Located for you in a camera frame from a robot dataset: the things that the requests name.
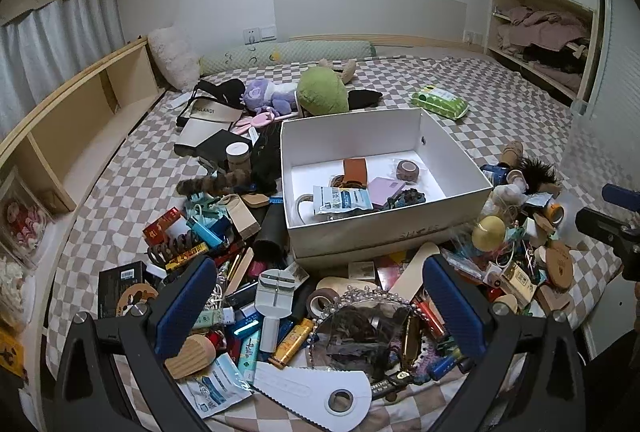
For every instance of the wooden disc black print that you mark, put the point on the wooden disc black print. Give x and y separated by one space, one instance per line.
135 299

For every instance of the lilac card box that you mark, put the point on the lilac card box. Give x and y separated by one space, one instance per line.
387 189

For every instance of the white serrated plastic board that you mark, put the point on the white serrated plastic board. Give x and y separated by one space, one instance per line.
300 389

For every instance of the yellow sponge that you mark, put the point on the yellow sponge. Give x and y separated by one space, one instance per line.
490 229

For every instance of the purple plush toy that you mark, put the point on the purple plush toy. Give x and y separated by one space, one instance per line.
265 95

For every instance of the black fabric bag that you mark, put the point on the black fabric bag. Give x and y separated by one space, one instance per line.
227 92

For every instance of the white plastic tool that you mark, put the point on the white plastic tool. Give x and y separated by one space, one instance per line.
272 302

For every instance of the wall switch plate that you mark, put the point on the wall switch plate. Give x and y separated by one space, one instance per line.
260 34

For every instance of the long pale wooden board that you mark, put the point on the long pale wooden board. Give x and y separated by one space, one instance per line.
417 269

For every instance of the blue labelled bottle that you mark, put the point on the blue labelled bottle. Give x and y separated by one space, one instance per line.
495 173

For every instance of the black foam cylinder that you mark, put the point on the black foam cylinder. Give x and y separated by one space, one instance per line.
272 232

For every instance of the black fuzzy cloth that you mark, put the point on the black fuzzy cloth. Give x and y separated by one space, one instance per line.
265 162

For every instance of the blue white mask packet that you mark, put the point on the blue white mask packet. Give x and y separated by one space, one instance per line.
215 387
342 199

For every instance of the checkered bedsheet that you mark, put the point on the checkered bedsheet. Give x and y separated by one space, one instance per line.
125 172

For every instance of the brown fur tail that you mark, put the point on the brown fur tail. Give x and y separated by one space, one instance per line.
210 186

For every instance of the black folded clothes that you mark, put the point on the black folded clothes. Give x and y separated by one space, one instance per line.
550 57

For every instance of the dark brown tape roll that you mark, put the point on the dark brown tape roll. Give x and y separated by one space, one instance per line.
320 302

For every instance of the green tissue packet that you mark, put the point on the green tissue packet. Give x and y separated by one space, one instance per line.
440 102

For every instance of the brown plush bear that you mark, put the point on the brown plush bear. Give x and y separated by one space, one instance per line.
345 66

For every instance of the brown patterned tape roll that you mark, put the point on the brown patterned tape roll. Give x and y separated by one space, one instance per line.
409 170

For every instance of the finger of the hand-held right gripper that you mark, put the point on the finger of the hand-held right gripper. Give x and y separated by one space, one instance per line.
622 198
610 234

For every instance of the wooden bedside shelf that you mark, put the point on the wooden bedside shelf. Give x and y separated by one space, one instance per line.
75 122

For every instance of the black barcode box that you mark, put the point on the black barcode box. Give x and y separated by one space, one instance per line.
122 282

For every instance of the green plush toy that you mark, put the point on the green plush toy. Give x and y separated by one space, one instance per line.
322 90

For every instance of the black flat box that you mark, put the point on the black flat box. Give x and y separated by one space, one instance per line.
217 146

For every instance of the pink folded clothes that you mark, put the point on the pink folded clothes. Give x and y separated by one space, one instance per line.
540 25

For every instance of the orange printed packet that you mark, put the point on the orange printed packet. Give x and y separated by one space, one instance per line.
187 257

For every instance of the red white carton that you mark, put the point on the red white carton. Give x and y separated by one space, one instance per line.
162 224

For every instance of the clear box with red print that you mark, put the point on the clear box with red print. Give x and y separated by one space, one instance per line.
22 222

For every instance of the blue lighter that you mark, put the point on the blue lighter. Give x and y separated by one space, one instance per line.
206 232

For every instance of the green bolster pillow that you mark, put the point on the green bolster pillow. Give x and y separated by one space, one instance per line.
285 55

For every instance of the yellow tape roll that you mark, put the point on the yellow tape roll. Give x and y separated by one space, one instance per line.
555 212

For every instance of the wall socket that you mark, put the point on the wall socket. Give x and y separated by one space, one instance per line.
470 37

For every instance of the white headboard panel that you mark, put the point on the white headboard panel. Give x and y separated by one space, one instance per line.
370 15

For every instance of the kraft paper tag box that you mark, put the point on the kraft paper tag box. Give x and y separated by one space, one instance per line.
245 217

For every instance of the wooden wardrobe shelf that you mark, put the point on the wooden wardrobe shelf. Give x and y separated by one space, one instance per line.
500 57

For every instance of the brown hair claw clip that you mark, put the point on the brown hair claw clip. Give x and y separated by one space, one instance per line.
170 248

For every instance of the wooden headboard rail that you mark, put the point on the wooden headboard rail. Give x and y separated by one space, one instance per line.
400 40

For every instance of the round wooden coaster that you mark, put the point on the round wooden coaster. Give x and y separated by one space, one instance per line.
557 264

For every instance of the wooden heart piece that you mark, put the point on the wooden heart piece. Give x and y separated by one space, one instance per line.
552 299

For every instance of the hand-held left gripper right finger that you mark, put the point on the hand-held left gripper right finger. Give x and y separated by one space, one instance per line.
452 307

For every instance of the white cardboard box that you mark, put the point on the white cardboard box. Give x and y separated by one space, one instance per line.
360 132

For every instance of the grey curtain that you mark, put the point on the grey curtain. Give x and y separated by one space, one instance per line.
50 47

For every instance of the bead-rimmed mirror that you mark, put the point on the bead-rimmed mirror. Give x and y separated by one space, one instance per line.
360 329

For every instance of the tan plush boot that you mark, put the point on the tan plush boot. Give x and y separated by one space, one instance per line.
511 152

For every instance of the flat wooden stick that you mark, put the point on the flat wooden stick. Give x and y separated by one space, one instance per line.
242 269

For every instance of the black haired troll doll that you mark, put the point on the black haired troll doll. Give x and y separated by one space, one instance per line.
537 174

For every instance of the yellow orange lighter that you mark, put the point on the yellow orange lighter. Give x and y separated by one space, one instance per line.
292 341

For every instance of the white fluffy pillow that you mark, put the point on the white fluffy pillow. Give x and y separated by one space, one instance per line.
172 57

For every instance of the kraft labelled box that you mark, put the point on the kraft labelled box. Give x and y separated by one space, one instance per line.
520 284

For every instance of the brown leather wallet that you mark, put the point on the brown leather wallet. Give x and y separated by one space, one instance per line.
356 172

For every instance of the jar with white lid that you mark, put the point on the jar with white lid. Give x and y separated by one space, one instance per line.
238 157

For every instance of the wooden oval block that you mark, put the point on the wooden oval block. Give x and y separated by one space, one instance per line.
192 354

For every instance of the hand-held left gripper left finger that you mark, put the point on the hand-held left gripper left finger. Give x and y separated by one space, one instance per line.
187 307

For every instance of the white sliding wardrobe door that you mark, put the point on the white sliding wardrobe door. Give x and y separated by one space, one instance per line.
615 52

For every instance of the small white carton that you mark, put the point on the small white carton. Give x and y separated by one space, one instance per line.
360 269

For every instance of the teal tube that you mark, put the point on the teal tube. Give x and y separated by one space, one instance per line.
250 354

